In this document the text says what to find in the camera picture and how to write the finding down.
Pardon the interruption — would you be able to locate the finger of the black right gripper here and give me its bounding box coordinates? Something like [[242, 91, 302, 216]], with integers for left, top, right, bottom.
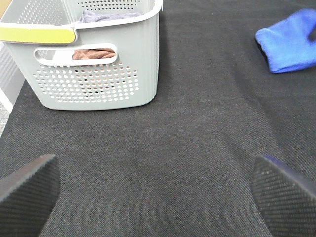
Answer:
[[251, 155, 316, 237]]

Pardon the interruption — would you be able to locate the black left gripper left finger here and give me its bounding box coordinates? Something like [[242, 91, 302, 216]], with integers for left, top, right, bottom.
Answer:
[[0, 154, 60, 237]]

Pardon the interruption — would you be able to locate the dark left gripper right finger towel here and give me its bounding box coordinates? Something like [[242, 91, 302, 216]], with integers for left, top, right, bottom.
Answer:
[[308, 25, 316, 41]]

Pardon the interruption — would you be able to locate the blue microfiber towel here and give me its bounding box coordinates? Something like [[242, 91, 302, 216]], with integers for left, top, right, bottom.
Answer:
[[255, 8, 316, 74]]

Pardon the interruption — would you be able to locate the black table cloth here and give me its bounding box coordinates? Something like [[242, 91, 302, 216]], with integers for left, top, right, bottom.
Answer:
[[0, 0, 316, 237]]

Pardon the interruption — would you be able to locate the grey perforated plastic basket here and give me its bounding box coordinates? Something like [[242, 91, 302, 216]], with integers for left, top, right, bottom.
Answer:
[[0, 0, 163, 111]]

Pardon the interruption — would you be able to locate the brown towel in basket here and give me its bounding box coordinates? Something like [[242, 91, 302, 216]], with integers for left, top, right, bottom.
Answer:
[[72, 48, 116, 60]]

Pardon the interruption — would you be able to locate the grey towel in basket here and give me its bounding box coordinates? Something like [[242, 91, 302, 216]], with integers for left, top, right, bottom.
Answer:
[[79, 10, 142, 23]]

